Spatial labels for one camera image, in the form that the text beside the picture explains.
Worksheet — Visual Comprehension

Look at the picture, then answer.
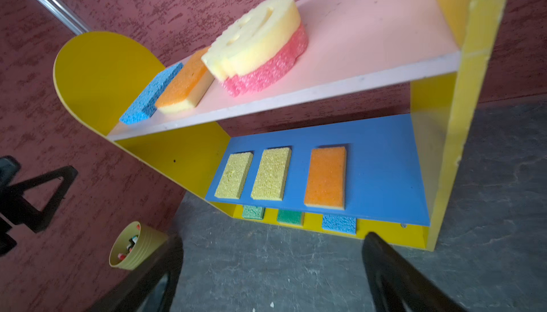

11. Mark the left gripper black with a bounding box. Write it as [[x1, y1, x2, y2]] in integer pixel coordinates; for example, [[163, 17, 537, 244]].
[[1, 156, 78, 256]]

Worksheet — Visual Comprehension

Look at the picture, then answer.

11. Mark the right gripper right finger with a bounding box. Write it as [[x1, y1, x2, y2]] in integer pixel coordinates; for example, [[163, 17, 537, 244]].
[[362, 232, 464, 311]]

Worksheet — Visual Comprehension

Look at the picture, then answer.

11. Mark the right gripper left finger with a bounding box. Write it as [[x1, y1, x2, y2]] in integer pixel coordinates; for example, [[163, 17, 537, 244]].
[[87, 234, 184, 311]]

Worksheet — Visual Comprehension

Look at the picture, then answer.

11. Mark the blue sponge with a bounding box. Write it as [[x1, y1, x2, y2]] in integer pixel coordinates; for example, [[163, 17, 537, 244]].
[[322, 215, 357, 235], [119, 63, 184, 125]]

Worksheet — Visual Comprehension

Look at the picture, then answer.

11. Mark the tan sponge green scrub back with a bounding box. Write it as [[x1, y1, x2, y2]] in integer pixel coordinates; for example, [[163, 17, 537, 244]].
[[277, 209, 305, 227]]

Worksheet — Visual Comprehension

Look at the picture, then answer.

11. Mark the yellow cellulose sponge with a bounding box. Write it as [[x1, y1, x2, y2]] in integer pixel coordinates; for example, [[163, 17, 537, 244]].
[[215, 152, 254, 199], [251, 147, 291, 201]]

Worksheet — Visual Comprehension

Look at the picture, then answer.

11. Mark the green cellulose sponge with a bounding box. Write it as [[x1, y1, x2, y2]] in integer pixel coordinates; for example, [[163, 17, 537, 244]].
[[242, 205, 266, 220]]

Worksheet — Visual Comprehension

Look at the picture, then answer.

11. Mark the smiley face yellow sponge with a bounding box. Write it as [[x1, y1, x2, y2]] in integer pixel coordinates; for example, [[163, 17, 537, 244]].
[[202, 0, 309, 97]]

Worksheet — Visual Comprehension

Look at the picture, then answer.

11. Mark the yellow shelf with coloured boards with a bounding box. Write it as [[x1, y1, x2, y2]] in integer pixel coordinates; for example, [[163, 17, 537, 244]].
[[53, 0, 507, 250]]

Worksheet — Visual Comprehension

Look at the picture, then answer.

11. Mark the yellow-green pen cup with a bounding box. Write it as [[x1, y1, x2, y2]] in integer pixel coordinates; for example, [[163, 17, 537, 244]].
[[108, 221, 168, 271]]

